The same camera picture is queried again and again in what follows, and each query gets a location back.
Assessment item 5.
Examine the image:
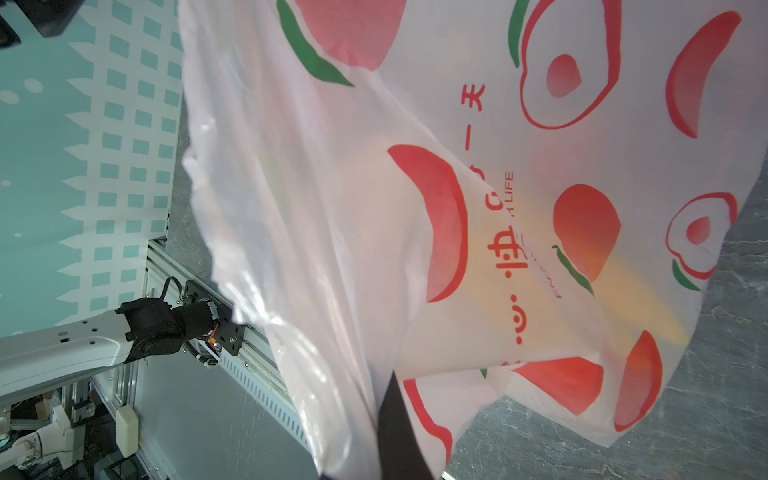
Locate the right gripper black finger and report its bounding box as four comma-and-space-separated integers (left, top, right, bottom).
377, 374, 433, 480

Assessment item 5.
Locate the pink printed plastic bag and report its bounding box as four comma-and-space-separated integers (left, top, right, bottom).
178, 1, 767, 479

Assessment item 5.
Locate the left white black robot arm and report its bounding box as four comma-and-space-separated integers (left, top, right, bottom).
1, 297, 219, 407

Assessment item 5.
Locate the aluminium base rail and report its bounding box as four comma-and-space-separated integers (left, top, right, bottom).
89, 239, 313, 457

